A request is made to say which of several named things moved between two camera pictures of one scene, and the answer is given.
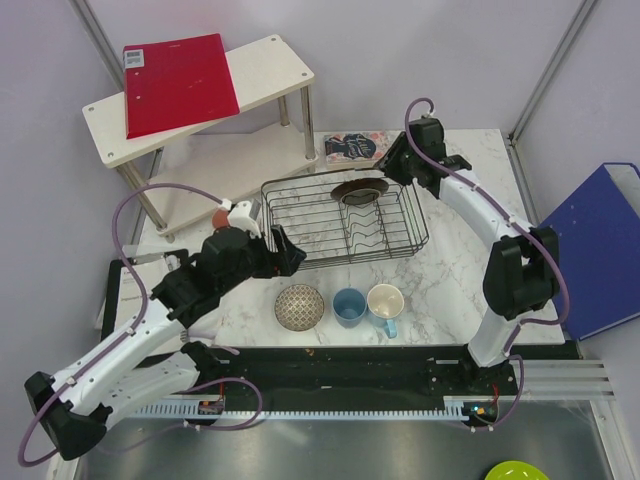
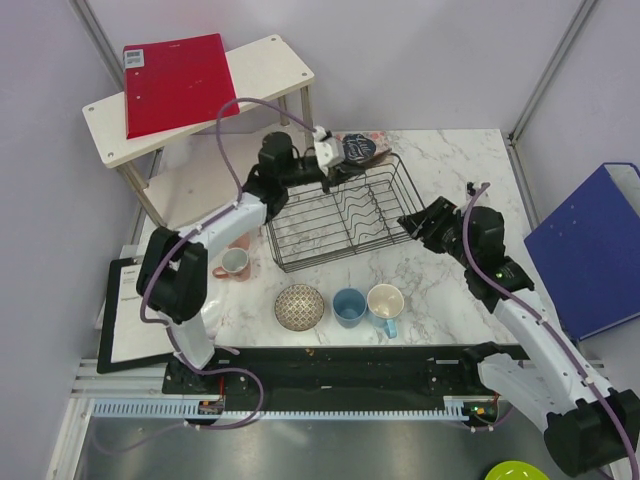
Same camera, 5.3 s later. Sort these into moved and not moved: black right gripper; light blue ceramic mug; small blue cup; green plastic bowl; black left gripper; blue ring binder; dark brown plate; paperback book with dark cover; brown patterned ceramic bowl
Moved: black left gripper; dark brown plate; black right gripper
Not moved: brown patterned ceramic bowl; green plastic bowl; blue ring binder; light blue ceramic mug; paperback book with dark cover; small blue cup
